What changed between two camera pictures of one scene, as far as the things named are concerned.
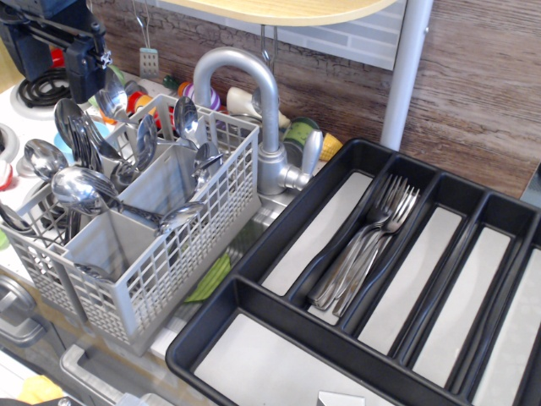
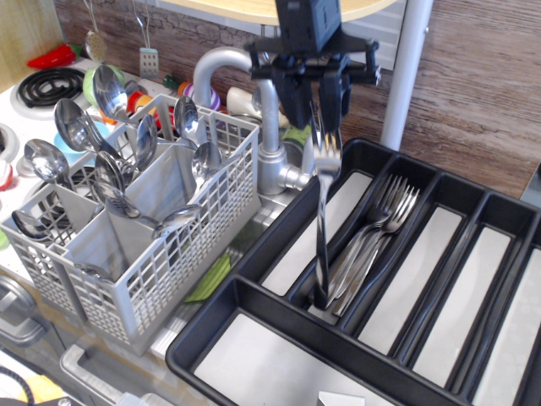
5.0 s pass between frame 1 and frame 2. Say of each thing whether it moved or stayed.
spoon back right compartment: stayed
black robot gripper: moved
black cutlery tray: stayed
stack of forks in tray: stayed
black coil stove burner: stayed
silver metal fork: moved
